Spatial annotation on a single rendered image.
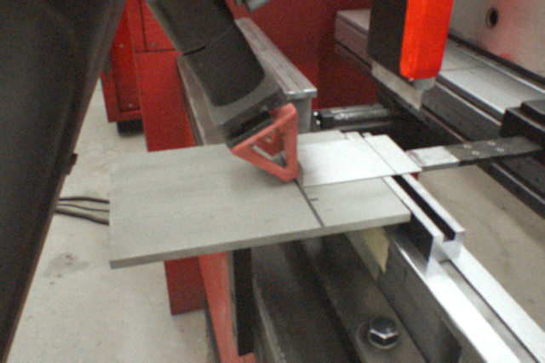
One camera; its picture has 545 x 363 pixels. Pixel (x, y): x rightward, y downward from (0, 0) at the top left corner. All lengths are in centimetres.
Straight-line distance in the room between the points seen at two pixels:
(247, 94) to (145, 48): 89
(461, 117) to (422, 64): 52
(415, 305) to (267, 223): 15
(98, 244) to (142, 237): 172
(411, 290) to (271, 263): 19
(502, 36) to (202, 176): 32
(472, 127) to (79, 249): 167
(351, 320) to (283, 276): 12
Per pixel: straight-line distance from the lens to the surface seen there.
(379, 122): 104
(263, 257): 61
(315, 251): 57
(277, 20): 136
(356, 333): 49
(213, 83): 45
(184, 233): 44
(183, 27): 43
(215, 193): 49
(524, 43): 30
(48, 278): 206
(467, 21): 34
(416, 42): 32
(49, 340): 183
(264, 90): 44
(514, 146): 62
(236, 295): 56
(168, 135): 141
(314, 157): 55
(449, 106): 86
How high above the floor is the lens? 126
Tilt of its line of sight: 31 degrees down
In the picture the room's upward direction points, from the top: straight up
